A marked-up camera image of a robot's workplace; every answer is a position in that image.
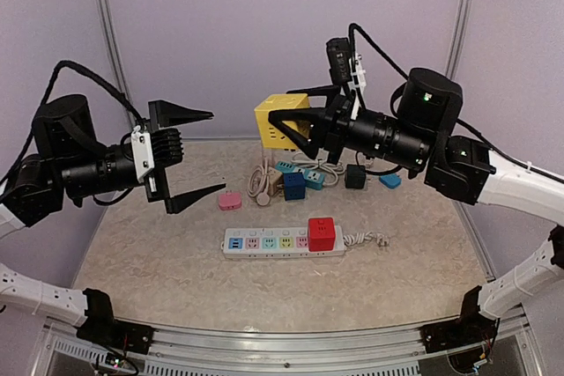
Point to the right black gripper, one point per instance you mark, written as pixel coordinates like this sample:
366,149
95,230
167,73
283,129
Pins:
330,126

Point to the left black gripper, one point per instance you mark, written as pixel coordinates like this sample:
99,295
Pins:
167,113

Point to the dark blue cube socket adapter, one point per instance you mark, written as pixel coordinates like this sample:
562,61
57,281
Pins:
294,186

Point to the white multicolour power strip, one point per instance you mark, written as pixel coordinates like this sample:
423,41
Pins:
274,243

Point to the red cube socket adapter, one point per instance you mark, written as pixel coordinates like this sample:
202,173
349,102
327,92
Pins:
321,234

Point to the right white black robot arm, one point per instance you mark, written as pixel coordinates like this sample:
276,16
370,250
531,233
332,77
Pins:
469,170

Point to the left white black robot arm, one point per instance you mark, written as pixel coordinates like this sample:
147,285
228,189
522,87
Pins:
62,159

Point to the pink flat plug adapter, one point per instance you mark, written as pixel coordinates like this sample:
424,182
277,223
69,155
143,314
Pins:
229,201

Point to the dark green cube adapter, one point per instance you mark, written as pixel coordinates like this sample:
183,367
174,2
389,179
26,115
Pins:
355,176

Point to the light blue flat adapter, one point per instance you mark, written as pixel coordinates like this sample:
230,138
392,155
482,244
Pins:
390,181

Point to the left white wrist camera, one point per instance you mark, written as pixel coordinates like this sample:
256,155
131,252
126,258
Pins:
141,146

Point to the teal power strip with cord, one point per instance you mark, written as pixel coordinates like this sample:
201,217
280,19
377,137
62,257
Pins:
317,173

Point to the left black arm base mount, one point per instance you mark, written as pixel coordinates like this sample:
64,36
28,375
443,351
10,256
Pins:
103,328

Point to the aluminium front frame rail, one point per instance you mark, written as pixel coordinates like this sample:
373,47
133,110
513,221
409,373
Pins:
398,350

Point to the right aluminium corner post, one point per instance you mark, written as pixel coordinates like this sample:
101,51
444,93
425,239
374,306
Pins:
457,42

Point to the aluminium corner post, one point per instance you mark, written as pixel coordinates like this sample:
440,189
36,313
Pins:
457,42
112,48

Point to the left aluminium corner post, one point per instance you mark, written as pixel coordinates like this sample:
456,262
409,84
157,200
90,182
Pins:
112,48

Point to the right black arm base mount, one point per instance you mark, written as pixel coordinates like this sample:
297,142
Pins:
468,328

